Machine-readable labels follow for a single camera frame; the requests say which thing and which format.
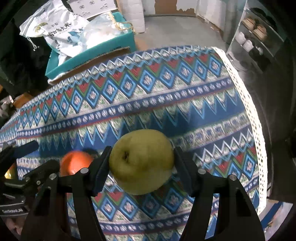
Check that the person's left hand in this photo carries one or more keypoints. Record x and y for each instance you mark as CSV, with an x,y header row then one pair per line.
x,y
15,224

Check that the shoe rack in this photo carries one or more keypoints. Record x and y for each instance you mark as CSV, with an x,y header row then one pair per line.
x,y
256,41

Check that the white rice bag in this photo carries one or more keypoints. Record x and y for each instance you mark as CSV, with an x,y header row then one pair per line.
x,y
60,28

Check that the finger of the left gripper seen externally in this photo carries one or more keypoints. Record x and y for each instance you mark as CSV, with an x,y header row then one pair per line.
x,y
11,151

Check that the large orange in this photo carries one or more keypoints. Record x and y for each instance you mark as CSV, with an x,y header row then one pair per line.
x,y
74,161

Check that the black jacket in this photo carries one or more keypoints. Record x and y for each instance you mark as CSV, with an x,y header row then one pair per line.
x,y
23,62

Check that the teal storage bin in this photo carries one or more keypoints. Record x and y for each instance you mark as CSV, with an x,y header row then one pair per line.
x,y
123,41

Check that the small wooden box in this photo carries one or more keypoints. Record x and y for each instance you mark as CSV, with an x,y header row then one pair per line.
x,y
22,99

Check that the cardboard box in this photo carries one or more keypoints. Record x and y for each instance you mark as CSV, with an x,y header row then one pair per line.
x,y
89,64

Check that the white patterned box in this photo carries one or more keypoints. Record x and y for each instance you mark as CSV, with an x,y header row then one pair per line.
x,y
90,8

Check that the patterned blue tablecloth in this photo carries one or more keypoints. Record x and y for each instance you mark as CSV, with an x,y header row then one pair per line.
x,y
193,95

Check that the yellow-green pear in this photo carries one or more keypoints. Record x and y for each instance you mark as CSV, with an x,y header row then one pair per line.
x,y
142,161

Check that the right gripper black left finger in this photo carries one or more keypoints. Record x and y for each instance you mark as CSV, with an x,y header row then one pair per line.
x,y
48,217

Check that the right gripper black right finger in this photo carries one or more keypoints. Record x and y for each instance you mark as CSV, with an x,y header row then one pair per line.
x,y
237,218

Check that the clear plastic bag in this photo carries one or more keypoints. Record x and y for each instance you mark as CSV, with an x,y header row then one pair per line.
x,y
101,29

